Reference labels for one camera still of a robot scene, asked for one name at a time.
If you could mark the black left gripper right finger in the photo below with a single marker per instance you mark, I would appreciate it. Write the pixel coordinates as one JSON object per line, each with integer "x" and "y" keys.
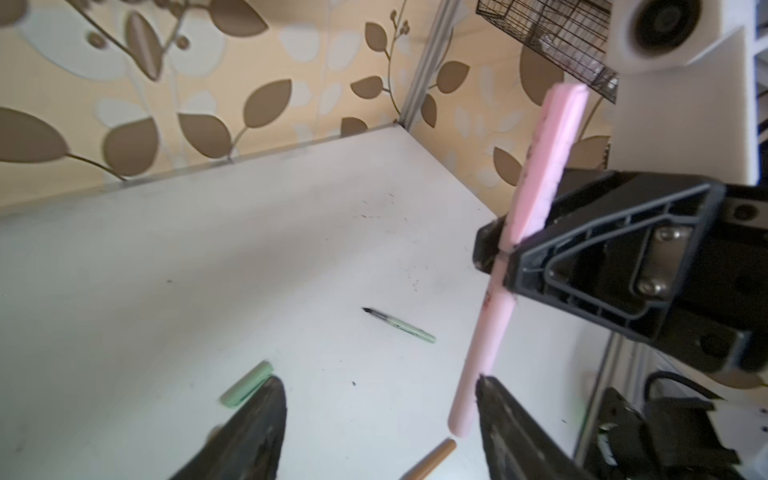
{"x": 515, "y": 446}

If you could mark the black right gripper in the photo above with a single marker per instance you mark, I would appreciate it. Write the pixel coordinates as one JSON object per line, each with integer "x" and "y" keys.
{"x": 649, "y": 260}

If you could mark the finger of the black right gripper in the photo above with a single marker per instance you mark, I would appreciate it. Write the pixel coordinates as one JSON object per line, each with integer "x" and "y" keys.
{"x": 498, "y": 240}

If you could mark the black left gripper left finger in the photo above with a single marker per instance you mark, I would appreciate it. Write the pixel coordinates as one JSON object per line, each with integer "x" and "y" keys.
{"x": 249, "y": 445}

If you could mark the pink pen cap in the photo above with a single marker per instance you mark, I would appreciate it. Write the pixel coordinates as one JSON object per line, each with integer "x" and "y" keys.
{"x": 554, "y": 135}

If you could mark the pink pen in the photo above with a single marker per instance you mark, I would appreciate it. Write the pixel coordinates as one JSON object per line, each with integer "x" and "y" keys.
{"x": 495, "y": 314}

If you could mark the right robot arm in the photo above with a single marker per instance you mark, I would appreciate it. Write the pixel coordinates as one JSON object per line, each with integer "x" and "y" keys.
{"x": 668, "y": 437}

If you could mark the green pen cap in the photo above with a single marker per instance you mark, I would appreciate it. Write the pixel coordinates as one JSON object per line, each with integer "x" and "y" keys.
{"x": 246, "y": 386}

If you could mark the green pen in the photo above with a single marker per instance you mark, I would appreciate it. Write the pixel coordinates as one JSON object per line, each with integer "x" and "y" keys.
{"x": 401, "y": 325}

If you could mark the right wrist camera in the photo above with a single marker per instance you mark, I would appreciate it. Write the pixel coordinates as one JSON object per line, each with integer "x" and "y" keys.
{"x": 686, "y": 96}

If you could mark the black wire basket right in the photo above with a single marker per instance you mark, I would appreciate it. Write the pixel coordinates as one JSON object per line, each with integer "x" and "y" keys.
{"x": 571, "y": 34}

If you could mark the aluminium frame post right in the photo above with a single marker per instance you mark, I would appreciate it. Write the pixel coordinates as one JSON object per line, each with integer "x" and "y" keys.
{"x": 436, "y": 44}

